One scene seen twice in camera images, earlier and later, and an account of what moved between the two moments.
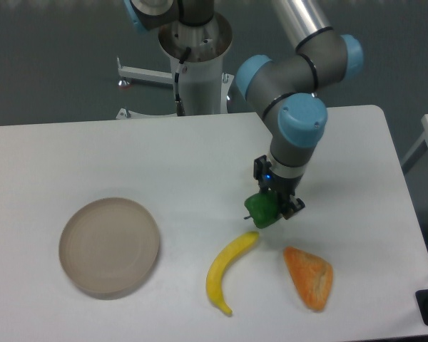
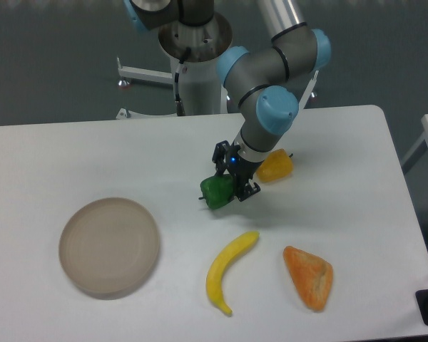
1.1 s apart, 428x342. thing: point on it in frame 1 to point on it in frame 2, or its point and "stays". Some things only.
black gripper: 283,187 to 241,170
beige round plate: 109,246 stays
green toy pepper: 263,208 to 217,190
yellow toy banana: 215,274 stays
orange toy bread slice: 312,276 stays
